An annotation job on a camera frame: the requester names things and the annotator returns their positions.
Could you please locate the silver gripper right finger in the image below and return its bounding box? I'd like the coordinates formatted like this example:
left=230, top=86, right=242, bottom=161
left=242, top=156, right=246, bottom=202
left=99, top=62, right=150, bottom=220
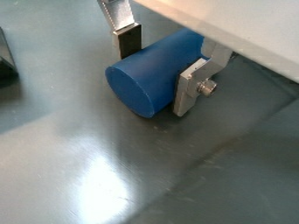
left=173, top=38, right=233, bottom=116

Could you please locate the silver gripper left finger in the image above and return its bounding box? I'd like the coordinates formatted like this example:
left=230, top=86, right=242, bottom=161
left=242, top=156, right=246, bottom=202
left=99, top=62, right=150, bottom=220
left=98, top=0, right=142, bottom=59

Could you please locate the blue oval cylinder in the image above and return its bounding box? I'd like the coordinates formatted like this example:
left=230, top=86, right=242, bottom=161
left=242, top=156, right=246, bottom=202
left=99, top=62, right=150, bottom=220
left=106, top=29, right=205, bottom=118

